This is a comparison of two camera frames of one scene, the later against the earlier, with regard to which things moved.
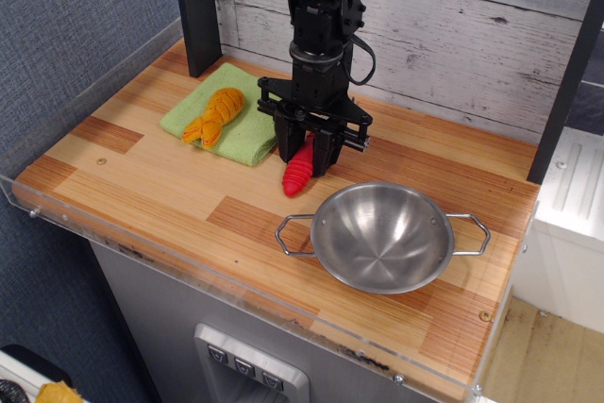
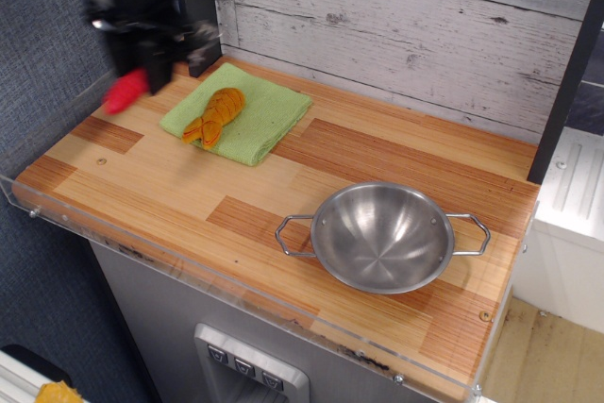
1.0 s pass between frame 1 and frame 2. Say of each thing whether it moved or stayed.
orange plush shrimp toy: stayed
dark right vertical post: stayed
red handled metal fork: moved
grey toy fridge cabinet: stayed
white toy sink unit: stayed
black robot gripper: moved
